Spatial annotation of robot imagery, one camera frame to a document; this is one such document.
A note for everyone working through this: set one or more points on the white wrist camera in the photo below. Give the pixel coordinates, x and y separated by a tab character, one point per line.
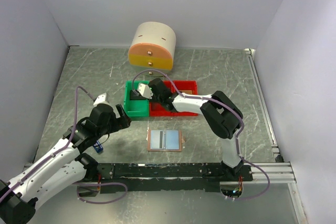
101	99
145	91

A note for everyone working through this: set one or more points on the tan leather card holder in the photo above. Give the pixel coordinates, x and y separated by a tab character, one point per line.
173	141

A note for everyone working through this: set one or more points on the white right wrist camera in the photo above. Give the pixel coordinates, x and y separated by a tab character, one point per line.
145	91

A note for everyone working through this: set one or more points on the black credit card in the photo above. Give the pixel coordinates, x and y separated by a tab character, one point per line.
135	96

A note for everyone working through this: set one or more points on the green plastic bin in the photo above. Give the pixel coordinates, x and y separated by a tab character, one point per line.
134	109

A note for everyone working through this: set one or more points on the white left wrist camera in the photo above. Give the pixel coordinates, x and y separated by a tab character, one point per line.
101	99

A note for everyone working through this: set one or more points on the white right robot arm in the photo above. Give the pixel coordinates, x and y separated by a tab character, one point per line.
223	117

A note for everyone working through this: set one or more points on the blue black lighter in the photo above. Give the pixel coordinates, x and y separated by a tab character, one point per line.
98	147

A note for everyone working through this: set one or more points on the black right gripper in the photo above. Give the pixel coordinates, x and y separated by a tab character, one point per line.
153	99

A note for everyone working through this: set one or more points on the right red plastic bin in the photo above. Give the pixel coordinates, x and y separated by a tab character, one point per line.
186	85

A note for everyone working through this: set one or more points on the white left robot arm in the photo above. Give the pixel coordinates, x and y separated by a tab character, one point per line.
66	163

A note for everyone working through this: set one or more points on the gold credit card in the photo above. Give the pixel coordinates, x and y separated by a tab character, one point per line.
189	92

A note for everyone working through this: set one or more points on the red plastic bin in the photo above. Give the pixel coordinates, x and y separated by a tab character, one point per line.
186	85
157	110

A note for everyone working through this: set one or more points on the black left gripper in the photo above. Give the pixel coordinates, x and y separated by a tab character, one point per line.
119	123

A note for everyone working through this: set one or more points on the round cream drawer cabinet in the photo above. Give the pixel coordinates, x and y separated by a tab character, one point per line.
153	47

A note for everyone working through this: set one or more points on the aluminium frame rail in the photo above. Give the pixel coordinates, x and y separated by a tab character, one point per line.
262	173

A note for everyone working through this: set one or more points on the middle red plastic bin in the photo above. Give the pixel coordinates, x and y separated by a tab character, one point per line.
157	110

